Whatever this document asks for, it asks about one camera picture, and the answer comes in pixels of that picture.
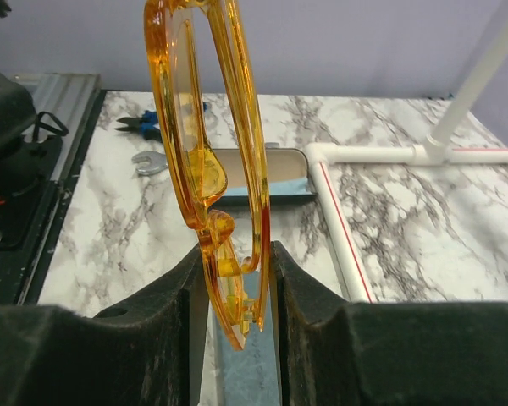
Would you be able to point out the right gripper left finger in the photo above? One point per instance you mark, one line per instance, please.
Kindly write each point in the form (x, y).
(145, 350)

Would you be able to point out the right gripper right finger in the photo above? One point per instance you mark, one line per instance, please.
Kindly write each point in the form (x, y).
(330, 351)

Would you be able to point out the blue-grey glasses case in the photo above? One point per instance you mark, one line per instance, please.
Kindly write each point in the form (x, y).
(249, 377)

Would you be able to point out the black glasses case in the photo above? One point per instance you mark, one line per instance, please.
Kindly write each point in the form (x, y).
(282, 164)

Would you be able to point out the orange plastic sunglasses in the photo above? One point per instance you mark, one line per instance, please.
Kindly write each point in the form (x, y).
(237, 285)

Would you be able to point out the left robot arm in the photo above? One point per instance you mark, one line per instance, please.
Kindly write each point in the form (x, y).
(20, 127)

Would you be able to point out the silver wrench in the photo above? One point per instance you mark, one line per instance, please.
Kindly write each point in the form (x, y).
(148, 163)

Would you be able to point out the white PVC pipe rack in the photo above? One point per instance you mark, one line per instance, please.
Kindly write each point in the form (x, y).
(424, 221)

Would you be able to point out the blue-handled pliers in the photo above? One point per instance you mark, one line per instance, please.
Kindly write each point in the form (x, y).
(145, 125)

